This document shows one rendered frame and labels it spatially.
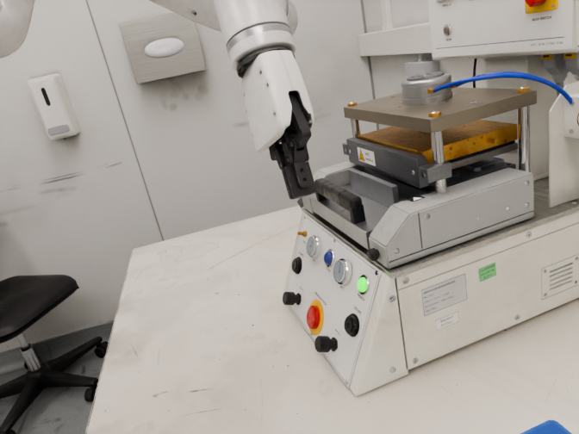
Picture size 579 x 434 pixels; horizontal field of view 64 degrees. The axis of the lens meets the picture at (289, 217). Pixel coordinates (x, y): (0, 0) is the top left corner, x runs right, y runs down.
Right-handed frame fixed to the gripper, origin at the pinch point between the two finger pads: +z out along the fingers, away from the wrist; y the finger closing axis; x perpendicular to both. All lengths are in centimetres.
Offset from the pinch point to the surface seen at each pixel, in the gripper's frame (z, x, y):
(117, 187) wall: -38, -7, -177
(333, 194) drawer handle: 1.8, 11.5, -13.1
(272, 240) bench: 6, 20, -67
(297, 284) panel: 15.8, 9.0, -31.9
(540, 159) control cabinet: 5.5, 48.7, -4.8
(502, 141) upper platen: 1.4, 34.7, 0.7
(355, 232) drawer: 8.4, 11.0, -8.9
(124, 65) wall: -85, 7, -152
